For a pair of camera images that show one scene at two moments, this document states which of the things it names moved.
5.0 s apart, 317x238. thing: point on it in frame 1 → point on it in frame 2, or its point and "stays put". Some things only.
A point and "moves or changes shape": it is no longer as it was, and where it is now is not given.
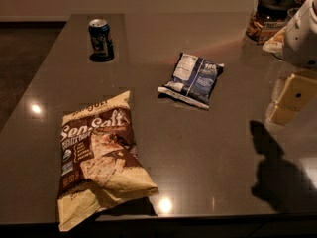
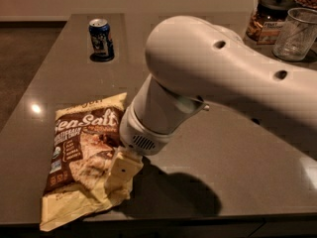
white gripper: x=302 y=39 → x=139 y=137
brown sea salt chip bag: x=99 y=161 moves or changes shape
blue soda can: x=102 y=47 stays put
